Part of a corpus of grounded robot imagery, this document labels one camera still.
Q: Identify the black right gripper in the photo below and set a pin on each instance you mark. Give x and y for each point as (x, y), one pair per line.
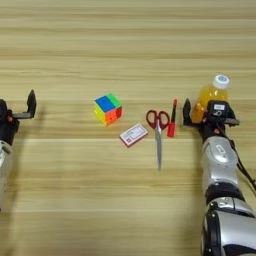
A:
(213, 130)

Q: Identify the red marker pen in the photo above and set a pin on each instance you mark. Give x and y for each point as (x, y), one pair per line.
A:
(172, 128)

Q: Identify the orange juice bottle white cap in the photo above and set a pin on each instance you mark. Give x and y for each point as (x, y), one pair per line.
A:
(210, 95)

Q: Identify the multicoloured puzzle cube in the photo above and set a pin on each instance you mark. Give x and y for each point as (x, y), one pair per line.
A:
(107, 110)

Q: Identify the small red white card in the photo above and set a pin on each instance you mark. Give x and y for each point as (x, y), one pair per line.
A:
(133, 135)

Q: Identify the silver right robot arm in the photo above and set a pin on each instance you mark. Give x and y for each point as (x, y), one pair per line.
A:
(220, 166)

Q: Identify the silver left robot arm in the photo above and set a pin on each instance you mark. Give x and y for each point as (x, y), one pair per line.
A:
(4, 173)

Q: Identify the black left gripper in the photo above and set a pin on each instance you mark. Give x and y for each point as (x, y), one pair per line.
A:
(5, 126)

